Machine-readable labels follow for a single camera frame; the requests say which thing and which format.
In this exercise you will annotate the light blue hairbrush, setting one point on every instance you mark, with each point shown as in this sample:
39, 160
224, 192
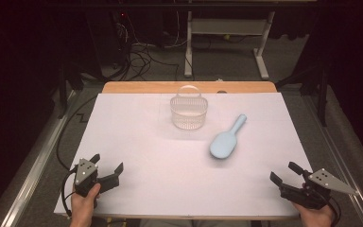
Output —
223, 144

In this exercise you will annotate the white table cover sheet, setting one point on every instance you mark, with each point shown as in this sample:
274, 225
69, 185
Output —
157, 164

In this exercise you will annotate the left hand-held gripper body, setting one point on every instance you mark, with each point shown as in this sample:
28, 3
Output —
85, 172

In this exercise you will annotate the aluminium floor rail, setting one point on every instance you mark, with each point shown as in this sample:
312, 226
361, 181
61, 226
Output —
34, 167
343, 160

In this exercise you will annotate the person's left hand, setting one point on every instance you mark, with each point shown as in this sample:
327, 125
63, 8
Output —
83, 208

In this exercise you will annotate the wooden table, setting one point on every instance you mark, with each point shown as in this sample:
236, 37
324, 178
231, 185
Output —
138, 87

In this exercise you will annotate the person's right hand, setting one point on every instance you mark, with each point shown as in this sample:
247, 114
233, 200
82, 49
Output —
315, 217

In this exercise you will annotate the white slotted plastic basket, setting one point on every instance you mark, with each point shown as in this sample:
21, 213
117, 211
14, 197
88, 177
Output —
189, 112

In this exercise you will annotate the person's grey trousers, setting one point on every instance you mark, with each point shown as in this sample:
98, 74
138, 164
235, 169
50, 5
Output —
195, 223

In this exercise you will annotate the white metal stand frame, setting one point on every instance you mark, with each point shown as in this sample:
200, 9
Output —
230, 26

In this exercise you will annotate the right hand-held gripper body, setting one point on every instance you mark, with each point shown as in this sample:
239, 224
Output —
315, 194

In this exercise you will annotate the black metal stand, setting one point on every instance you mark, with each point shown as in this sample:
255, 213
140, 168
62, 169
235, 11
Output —
319, 91
65, 91

